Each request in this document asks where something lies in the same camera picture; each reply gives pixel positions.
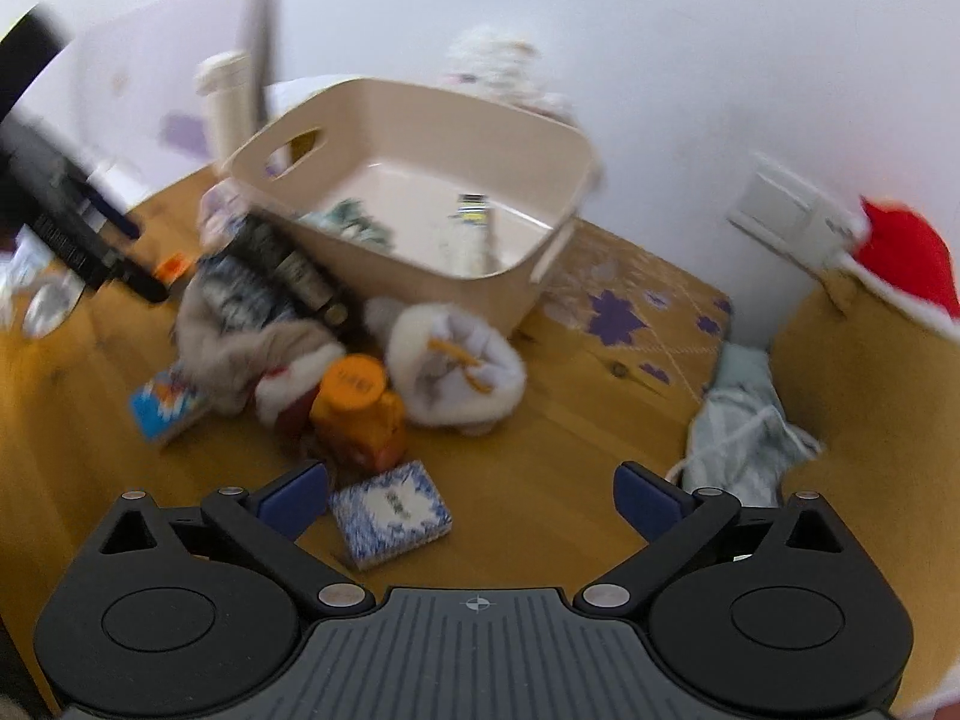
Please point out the blue gingham cloth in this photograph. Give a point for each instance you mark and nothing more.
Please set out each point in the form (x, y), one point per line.
(240, 299)

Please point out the white fluffy hat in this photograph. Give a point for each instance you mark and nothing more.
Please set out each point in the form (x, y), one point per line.
(450, 368)

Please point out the brown plush with red hat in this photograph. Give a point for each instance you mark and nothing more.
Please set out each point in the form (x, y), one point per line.
(868, 365)

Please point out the blue white tissue pack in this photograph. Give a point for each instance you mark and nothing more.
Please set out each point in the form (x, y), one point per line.
(390, 515)

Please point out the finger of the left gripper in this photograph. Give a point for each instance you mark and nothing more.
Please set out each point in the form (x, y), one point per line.
(136, 278)

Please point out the brown corduroy garment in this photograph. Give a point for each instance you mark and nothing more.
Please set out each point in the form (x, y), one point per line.
(314, 290)

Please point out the white wall switch socket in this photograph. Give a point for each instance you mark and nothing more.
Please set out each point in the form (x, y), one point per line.
(795, 219)

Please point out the beige plastic storage bin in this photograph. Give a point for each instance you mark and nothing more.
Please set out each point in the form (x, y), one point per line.
(365, 175)

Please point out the purple flower table mat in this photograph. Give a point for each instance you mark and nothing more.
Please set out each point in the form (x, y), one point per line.
(638, 314)

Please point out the beige fleece garment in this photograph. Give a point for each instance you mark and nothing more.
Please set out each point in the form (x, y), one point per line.
(225, 366)

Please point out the white thermos bottle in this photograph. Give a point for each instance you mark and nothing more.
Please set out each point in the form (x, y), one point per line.
(225, 85)

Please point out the light blue striped cloth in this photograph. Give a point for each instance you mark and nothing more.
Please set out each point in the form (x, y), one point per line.
(741, 441)

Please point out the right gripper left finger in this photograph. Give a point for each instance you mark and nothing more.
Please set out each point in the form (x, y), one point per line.
(260, 530)

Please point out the small tube in bin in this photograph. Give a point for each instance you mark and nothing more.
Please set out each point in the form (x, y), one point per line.
(473, 244)

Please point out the white plush sheep toy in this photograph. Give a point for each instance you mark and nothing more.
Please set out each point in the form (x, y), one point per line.
(497, 65)

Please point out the orange plastic bottle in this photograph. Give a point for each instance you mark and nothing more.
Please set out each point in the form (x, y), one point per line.
(358, 416)

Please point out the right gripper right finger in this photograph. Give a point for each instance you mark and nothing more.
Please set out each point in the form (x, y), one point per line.
(679, 529)

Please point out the orange small clip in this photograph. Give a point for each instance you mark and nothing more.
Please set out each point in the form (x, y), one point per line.
(177, 268)

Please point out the white leaning board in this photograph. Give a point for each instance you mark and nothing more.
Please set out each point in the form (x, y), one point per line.
(136, 100)

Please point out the red white santa hat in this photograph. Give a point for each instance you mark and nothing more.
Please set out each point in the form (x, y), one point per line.
(283, 398)

